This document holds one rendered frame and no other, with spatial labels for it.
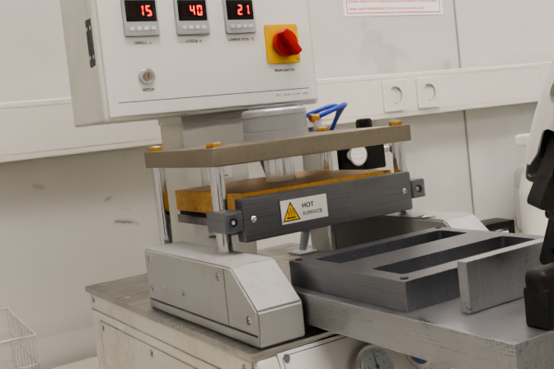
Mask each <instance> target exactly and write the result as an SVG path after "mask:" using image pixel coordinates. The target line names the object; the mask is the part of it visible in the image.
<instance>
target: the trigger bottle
mask: <svg viewBox="0 0 554 369"><path fill-rule="evenodd" d="M528 138H529V133H524V134H519V135H516V136H515V138H514V141H515V145H516V147H526V146H527V144H528ZM532 185H533V182H531V181H528V180H527V179H526V178H525V175H524V171H523V174H522V176H521V181H520V185H519V204H520V214H521V223H522V234H528V235H537V236H545V232H546V229H547V222H548V218H546V217H545V211H544V210H541V209H538V208H535V207H534V206H532V205H530V204H528V203H527V198H528V194H529V192H530V189H531V187H532Z"/></svg>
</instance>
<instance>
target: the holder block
mask: <svg viewBox="0 0 554 369"><path fill-rule="evenodd" d="M542 238H544V236H537V235H528V234H518V233H508V232H498V231H479V230H470V229H460V228H450V227H433V228H430V229H425V230H422V231H415V232H412V233H407V234H404V235H400V236H394V237H389V238H386V239H382V240H378V241H372V242H368V243H364V244H360V245H354V246H350V247H346V248H342V249H338V250H332V251H328V252H324V253H320V254H317V255H310V256H306V257H302V258H299V259H292V260H290V261H289V268H290V276H291V283H292V286H295V287H302V288H306V289H309V290H313V291H317V292H324V293H327V294H331V295H334V296H338V297H344V298H349V299H352V300H356V301H362V302H366V303H369V304H374V305H377V306H384V307H387V308H391V309H394V310H399V311H405V312H410V311H414V310H418V309H420V308H423V307H427V306H431V305H433V304H437V303H440V302H442V301H447V300H450V299H453V298H456V297H460V290H459V281H458V264H457V261H459V260H461V259H467V258H470V257H473V256H477V255H482V254H485V253H489V252H492V251H495V250H501V249H504V248H507V247H510V246H514V245H519V244H523V243H526V242H530V241H535V240H538V239H542Z"/></svg>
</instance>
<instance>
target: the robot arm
mask: <svg viewBox="0 0 554 369"><path fill-rule="evenodd" d="M523 170H524V175H525V178H526V179H527V180H528V181H531V182H533V185H532V187H531V189H530V192H529V194H528V198H527V203H528V204H530V205H532V206H534V207H535V208H538V209H541V210H544V211H545V217H546V218H548V222H547V229H546V232H545V236H544V240H543V243H542V250H541V254H540V258H539V260H540V262H541V264H543V265H545V264H550V263H553V262H554V58H553V60H552V63H551V66H550V67H549V70H548V73H547V77H546V79H545V82H544V84H543V87H542V92H541V95H540V97H539V100H538V105H537V108H536V111H535V115H534V117H533V123H532V127H531V130H530V134H529V138H528V144H527V149H526V153H525V159H524V168H523Z"/></svg>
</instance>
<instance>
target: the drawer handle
mask: <svg viewBox="0 0 554 369"><path fill-rule="evenodd" d="M525 285H526V287H525V288H524V289H523V295H524V305H525V314H526V323H527V325H529V326H532V327H537V328H541V329H548V330H550V329H554V262H553V263H550V264H545V265H542V266H539V267H536V268H533V269H530V270H528V271H527V272H526V274H525Z"/></svg>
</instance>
